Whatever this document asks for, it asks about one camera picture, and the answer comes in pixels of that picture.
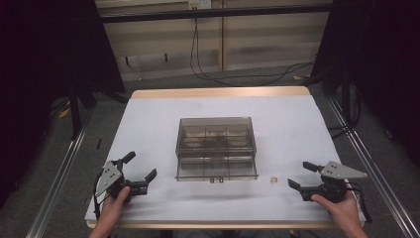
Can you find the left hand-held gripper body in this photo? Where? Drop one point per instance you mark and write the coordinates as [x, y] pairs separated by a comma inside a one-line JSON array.
[[110, 177]]

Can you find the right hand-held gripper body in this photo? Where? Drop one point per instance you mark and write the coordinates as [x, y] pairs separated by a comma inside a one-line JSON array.
[[333, 185]]

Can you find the smoky clear plastic drawer box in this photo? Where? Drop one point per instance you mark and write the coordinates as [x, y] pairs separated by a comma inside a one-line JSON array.
[[216, 148]]

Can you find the person's right hand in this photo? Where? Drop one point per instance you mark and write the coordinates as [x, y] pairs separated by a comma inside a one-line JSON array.
[[341, 208]]

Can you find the person's left hand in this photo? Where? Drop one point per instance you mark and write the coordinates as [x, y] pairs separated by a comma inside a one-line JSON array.
[[116, 206]]

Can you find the white table mat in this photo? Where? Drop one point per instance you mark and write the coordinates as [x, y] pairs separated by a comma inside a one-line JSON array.
[[165, 132]]

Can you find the black stand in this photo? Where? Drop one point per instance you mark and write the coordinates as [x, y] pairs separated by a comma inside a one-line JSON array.
[[76, 112], [345, 99]]

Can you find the black curtain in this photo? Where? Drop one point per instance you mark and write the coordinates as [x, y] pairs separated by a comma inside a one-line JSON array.
[[383, 66], [49, 66]]

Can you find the metal floor rail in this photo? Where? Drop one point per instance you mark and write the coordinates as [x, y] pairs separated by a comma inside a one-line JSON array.
[[57, 185], [371, 165]]

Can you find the wall power socket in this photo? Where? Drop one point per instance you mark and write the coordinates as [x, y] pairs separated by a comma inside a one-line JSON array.
[[199, 4]]

